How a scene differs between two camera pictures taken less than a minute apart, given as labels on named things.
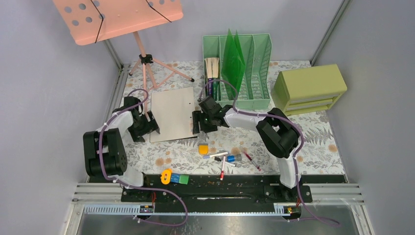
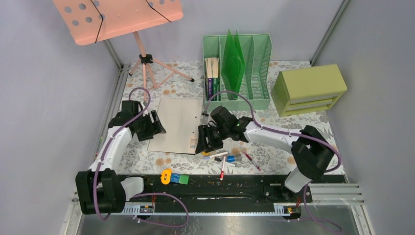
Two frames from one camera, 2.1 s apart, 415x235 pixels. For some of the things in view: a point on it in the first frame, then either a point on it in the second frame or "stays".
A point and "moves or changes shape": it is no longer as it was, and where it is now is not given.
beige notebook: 172,111 moves or changes shape
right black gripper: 197,116 → 203,131
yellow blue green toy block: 167,176 stays
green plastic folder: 233,64 stays
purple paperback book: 209,74 stays
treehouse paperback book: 215,76 stays
